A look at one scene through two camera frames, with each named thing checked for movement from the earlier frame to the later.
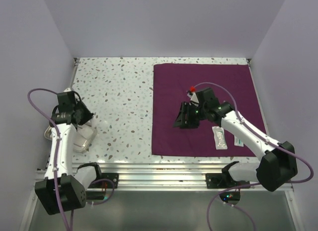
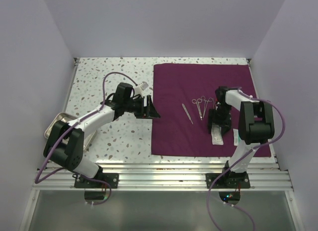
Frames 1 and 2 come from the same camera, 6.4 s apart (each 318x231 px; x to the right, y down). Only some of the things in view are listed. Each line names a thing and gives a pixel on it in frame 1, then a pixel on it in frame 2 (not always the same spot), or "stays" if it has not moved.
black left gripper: x=88 y=115 -> x=147 y=112
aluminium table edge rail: x=173 y=177 stays
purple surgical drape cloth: x=171 y=83 stays
